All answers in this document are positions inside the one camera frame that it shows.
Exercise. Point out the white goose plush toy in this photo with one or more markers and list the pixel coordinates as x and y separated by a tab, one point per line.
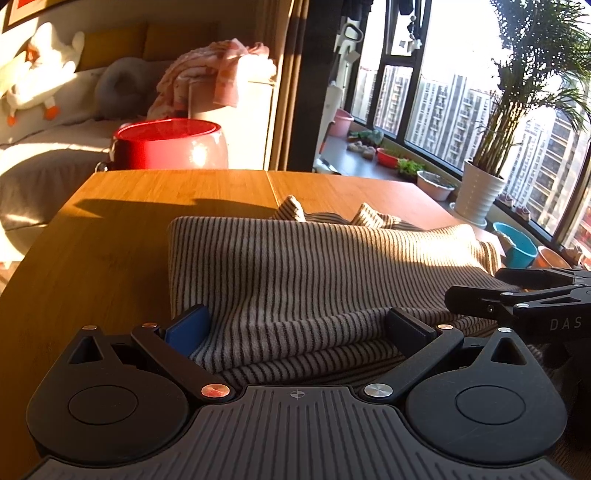
39	74

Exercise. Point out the striped beige knit garment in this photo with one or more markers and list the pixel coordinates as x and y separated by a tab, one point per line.
300	277

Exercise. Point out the framed wall picture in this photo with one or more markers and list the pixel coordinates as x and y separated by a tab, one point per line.
18	11

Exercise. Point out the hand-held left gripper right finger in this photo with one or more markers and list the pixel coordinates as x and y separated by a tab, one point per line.
408	330

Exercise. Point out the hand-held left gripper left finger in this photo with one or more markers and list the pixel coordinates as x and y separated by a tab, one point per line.
189	331

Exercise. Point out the red round bucket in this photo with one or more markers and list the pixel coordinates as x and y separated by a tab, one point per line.
161	147

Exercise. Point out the white cabinet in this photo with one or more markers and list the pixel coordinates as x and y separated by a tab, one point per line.
251	124

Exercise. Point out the pink plastic bucket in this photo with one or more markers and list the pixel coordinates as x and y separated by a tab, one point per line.
340	123

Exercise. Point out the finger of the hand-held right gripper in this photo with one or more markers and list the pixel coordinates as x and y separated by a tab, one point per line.
471	300
535	278

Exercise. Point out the white plastic basin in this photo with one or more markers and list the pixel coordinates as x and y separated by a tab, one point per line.
434	187

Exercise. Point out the green palm plant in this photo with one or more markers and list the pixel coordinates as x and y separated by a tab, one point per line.
531	83

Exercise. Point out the pink patterned blanket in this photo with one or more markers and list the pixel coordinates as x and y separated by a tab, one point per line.
194	76

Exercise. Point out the orange plastic pot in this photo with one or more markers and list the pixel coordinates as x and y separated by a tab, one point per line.
551	259

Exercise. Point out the beige curtain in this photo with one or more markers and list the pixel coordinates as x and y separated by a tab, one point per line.
281	83

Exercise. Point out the white ribbed plant pot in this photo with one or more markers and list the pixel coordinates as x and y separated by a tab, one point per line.
480	194

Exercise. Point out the yellow cushion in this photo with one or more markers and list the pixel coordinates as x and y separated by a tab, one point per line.
113	44
180	39

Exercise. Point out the small green seedling tray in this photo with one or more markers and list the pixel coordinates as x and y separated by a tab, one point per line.
410	167

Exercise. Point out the red plastic basin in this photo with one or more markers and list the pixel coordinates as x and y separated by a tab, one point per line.
387	159

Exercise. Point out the grey sofa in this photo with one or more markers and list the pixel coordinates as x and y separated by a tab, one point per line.
46	157

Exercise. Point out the blue plastic basin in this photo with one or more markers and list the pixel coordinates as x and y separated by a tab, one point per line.
519	249

